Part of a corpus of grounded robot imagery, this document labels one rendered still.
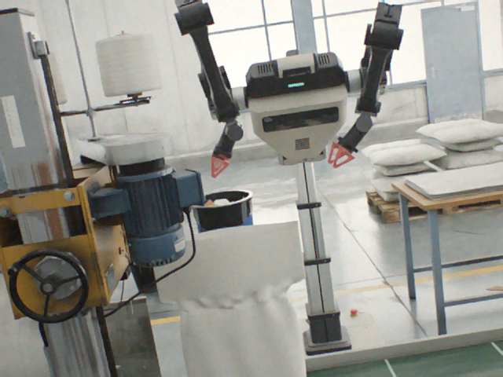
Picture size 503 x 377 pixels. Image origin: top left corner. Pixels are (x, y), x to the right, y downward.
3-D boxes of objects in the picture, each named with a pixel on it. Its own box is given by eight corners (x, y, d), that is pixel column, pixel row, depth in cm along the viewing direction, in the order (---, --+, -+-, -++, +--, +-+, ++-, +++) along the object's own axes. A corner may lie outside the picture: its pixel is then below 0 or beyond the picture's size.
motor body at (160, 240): (189, 247, 161) (174, 161, 156) (185, 265, 146) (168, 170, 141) (137, 255, 161) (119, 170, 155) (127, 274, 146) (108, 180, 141)
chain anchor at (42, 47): (52, 57, 137) (46, 31, 136) (45, 56, 132) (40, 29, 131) (41, 59, 137) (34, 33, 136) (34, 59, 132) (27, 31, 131)
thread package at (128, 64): (167, 91, 167) (156, 31, 163) (160, 93, 151) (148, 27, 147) (111, 99, 167) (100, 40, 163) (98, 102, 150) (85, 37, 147)
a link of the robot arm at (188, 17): (197, -21, 172) (166, -10, 172) (209, 6, 165) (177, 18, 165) (227, 78, 210) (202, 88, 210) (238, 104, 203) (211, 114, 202)
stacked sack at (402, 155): (437, 152, 539) (436, 140, 537) (448, 160, 498) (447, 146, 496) (367, 161, 547) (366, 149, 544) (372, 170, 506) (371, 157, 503)
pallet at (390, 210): (481, 186, 592) (480, 172, 589) (517, 204, 511) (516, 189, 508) (367, 203, 594) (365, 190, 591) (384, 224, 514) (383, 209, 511)
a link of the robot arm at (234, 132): (235, 98, 198) (212, 107, 198) (239, 103, 187) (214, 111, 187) (247, 129, 202) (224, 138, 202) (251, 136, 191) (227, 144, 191)
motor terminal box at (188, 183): (195, 206, 161) (188, 166, 159) (209, 212, 153) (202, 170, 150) (168, 213, 158) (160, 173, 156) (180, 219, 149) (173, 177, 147)
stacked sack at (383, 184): (437, 177, 545) (436, 164, 542) (454, 186, 503) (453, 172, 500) (369, 188, 544) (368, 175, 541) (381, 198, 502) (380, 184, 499)
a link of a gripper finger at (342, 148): (327, 162, 194) (344, 140, 193) (324, 159, 201) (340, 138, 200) (342, 174, 195) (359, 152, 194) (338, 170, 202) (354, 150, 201)
